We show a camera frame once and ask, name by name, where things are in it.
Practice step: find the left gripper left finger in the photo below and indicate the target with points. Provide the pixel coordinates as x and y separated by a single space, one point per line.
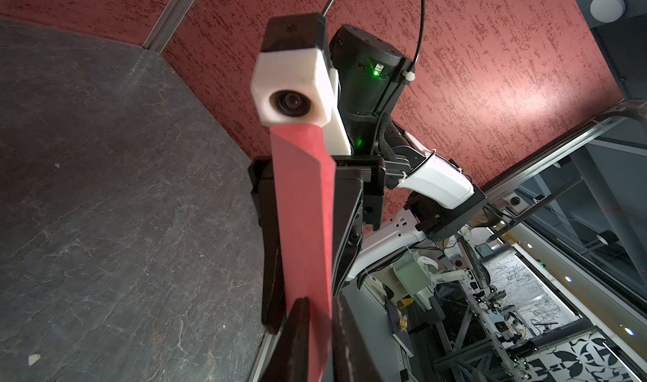
290 359

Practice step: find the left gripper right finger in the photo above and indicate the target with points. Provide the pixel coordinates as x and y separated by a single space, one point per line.
352 361

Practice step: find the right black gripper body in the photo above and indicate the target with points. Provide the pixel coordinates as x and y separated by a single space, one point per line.
371 170

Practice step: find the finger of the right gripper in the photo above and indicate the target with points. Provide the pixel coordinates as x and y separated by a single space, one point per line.
273 307
346 229

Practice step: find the pink square paper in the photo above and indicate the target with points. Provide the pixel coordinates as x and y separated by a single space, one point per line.
304 174

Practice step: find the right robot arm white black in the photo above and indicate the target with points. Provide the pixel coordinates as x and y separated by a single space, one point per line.
391 191

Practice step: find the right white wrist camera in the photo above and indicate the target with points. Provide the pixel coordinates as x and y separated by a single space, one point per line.
294 80

